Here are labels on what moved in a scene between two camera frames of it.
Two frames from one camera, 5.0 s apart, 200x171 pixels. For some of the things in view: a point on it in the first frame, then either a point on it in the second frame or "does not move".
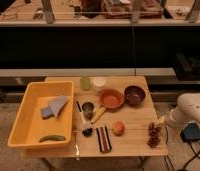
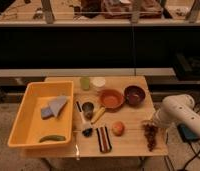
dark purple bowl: [134, 96] does not move
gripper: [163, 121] -> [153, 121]
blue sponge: [46, 113] does not move
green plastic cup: [85, 83] does not move
